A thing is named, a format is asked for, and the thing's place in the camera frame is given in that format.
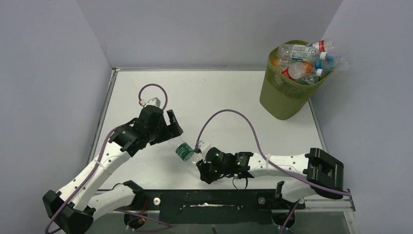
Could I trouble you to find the clear bottle red label top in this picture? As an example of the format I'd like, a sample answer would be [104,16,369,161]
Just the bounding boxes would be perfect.
[281,61,313,81]

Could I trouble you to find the clear bottle blue label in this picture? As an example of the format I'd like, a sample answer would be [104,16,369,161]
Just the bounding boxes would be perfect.
[314,52,352,72]

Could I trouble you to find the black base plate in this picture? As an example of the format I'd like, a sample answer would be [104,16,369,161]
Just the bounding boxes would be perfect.
[124,189,294,225]

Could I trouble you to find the clear bottle red label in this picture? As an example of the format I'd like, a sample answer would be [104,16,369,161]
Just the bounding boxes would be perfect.
[281,61,313,81]
[306,38,334,53]

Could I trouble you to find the clear bottle dark green label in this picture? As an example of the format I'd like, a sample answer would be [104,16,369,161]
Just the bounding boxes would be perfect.
[175,142,202,169]

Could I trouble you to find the green mesh waste bin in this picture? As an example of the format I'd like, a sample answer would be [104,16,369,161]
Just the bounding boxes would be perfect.
[260,47,332,120]

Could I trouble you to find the orange drink bottle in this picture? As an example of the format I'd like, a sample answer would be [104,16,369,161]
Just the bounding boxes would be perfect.
[270,58,324,77]

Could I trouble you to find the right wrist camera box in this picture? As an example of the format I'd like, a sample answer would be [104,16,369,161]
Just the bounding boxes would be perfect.
[194,140,211,155]

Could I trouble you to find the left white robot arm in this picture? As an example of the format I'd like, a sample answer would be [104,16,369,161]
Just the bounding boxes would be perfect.
[42,105,183,234]

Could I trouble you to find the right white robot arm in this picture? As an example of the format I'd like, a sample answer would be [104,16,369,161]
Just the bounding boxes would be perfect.
[196,147,348,208]

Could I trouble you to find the crushed clear bottle white cap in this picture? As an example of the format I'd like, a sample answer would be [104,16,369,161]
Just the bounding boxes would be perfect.
[277,44,321,63]

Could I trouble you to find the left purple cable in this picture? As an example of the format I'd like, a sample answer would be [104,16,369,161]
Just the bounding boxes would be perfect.
[44,83,173,234]

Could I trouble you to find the aluminium frame rail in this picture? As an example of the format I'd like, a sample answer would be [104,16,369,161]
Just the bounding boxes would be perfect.
[59,189,359,234]

